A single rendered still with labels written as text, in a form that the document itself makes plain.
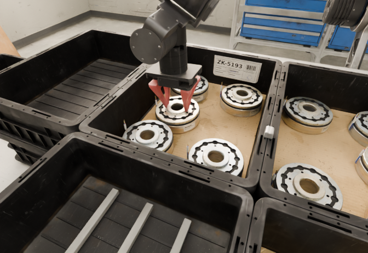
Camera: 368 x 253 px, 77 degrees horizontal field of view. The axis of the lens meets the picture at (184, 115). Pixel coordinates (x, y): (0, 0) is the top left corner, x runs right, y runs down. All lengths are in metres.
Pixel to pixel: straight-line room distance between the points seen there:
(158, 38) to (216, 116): 0.28
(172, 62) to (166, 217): 0.27
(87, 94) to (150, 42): 0.37
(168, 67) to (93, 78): 0.36
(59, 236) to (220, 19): 3.22
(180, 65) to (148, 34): 0.12
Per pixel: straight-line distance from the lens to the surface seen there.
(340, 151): 0.58
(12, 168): 0.76
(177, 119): 0.51
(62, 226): 0.44
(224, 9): 3.38
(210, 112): 0.58
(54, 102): 0.70
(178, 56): 0.44
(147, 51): 0.37
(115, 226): 0.41
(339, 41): 2.54
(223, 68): 0.66
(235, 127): 0.54
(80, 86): 0.73
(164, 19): 0.37
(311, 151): 0.55
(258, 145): 0.39
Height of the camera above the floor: 1.19
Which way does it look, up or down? 40 degrees down
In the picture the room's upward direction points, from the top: straight up
